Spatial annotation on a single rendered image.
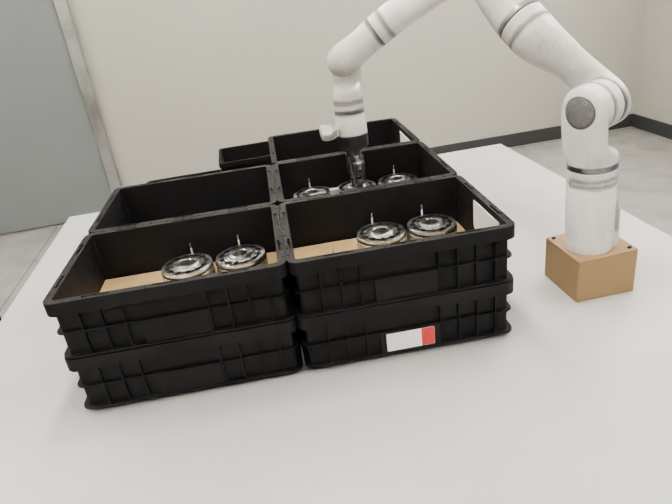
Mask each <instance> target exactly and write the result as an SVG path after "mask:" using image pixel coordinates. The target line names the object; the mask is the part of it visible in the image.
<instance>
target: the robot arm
mask: <svg viewBox="0 0 672 504"><path fill-rule="evenodd" d="M445 1H447V0H389V1H387V2H386V3H384V4H383V5H381V6H380V7H379V8H378V9H376V10H375V11H374V12H373V13H372V14H371V15H370V16H368V17H367V18H366V19H365V20H364V21H363V22H362V23H361V24H360V25H359V26H358V28H357V29H356V30H354V31H353V32H352V33H350V34H349V35H348V36H347V37H345V38H344V39H343V40H342V41H340V42H339V43H337V44H335V45H334V46H333V47H332V49H331V50H330V51H329V53H328V56H327V66H328V68H329V70H330V71H331V73H332V76H333V84H334V90H333V104H334V112H335V125H320V127H319V132H320V136H321V138H322V140H323V141H331V140H334V139H335V138H336V137H337V145H338V148H339V149H340V150H343V151H345V152H346V154H345V158H346V161H347V168H348V171H349V175H350V177H351V176H352V177H351V185H352V186H353V187H355V188H360V187H364V184H365V183H366V180H365V166H364V164H365V162H364V156H363V155H362V153H361V152H360V150H361V149H362V148H365V147H367V146H368V144H369V141H368V131H367V121H366V116H365V111H364V102H363V94H362V89H361V65H362V64H364V63H365V62H366V61H367V60H368V59H369V58H370V57H371V56H372V55H373V54H374V53H375V52H376V51H378V50H379V49H381V48H382V47H383V46H385V45H386V44H387V43H388V42H390V41H391V40H392V39H393V38H395V36H397V35H398V34H399V33H400V32H402V31H403V30H404V29H405V28H407V27H408V26H409V25H411V24H412V23H413V22H415V21H416V20H417V19H419V18H420V17H422V16H423V15H425V14H426V13H428V12H429V11H431V10H432V9H434V8H435V7H437V6H439V5H440V4H442V3H444V2H445ZM475 1H476V3H477V4H478V6H479V8H480V9H481V11H482V13H483V14H484V16H485V17H486V19H487V20H488V22H489V23H490V25H491V26H492V28H493V29H494V30H495V32H496V33H497V34H498V36H499V37H500V38H501V39H502V40H503V41H504V43H505V44H506V45H507V46H508V47H509V48H510V49H511V50H512V51H513V52H514V53H515V54H516V55H517V56H518V57H519V58H521V59H522V60H524V61H526V62H527V63H529V64H531V65H533V66H535V67H537V68H539V69H542V70H544V71H546V72H548V73H550V74H552V75H554V76H555V77H557V78H558V79H559V80H561V81H562V82H563V83H564V84H565V85H566V86H567V87H568V88H569V89H570V91H569V92H568V93H567V95H566V96H565V98H564V100H563V104H562V109H561V137H562V151H563V154H564V156H565V159H566V198H565V238H564V239H565V242H564V245H565V248H566V249H567V250H568V251H570V252H572V253H575V254H578V255H585V256H596V255H602V254H606V253H608V252H610V251H611V250H612V249H613V248H614V247H615V246H618V238H619V224H620V209H621V203H620V202H619V201H617V185H618V168H619V152H618V151H617V150H616V149H615V148H613V147H610V146H609V145H608V128H609V127H611V126H613V125H615V124H617V123H619V122H621V121H622V120H623V119H625V118H626V117H627V115H628V114H629V112H630V110H631V105H632V103H631V96H630V93H629V91H628V89H627V87H626V86H625V84H624V83H623V82H622V81H621V80H620V79H619V78H618V77H616V76H615V75H614V74H613V73H612V72H610V71H609V70H608V69H607V68H606V67H604V66H603V65H602V64H601V63H599V62H598V61H597V60H596V59H594V58H593V57H592V56H591V55H590V54H589V53H588V52H586V51H585V50H584V49H583V48H582V47H581V46H580V45H579V43H578V42H577V41H576V40H575V39H574V38H573V37H572V36H571V35H570V34H569V33H568V32H567V31H566V30H565V29H564V28H563V27H562V26H561V25H560V24H559V23H558V22H557V21H556V20H555V18H554V17H553V16H552V15H551V14H550V13H549V12H548V11H547V10H546V8H545V7H544V6H543V5H542V4H541V3H540V2H539V1H538V0H475ZM360 176H361V179H360Z"/></svg>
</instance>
